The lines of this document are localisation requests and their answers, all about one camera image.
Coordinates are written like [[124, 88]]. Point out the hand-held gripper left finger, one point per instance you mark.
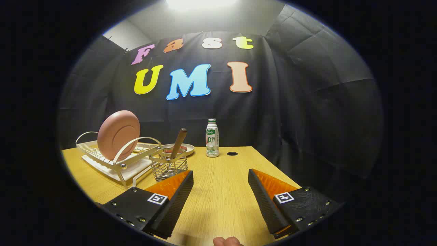
[[177, 208]]

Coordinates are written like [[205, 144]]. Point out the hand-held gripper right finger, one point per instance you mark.
[[269, 208]]

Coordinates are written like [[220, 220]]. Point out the pink plate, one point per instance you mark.
[[117, 135]]

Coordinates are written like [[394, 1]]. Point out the beige round plate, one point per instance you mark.
[[189, 149]]

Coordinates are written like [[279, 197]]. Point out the white drip tray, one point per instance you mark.
[[135, 171]]

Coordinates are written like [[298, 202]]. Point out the red meat piece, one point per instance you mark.
[[182, 148]]

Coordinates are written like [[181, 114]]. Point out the white drink bottle green label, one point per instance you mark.
[[212, 140]]

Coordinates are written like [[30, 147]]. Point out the black backdrop cloth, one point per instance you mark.
[[290, 102]]

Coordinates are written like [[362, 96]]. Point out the ceiling light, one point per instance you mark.
[[201, 4]]

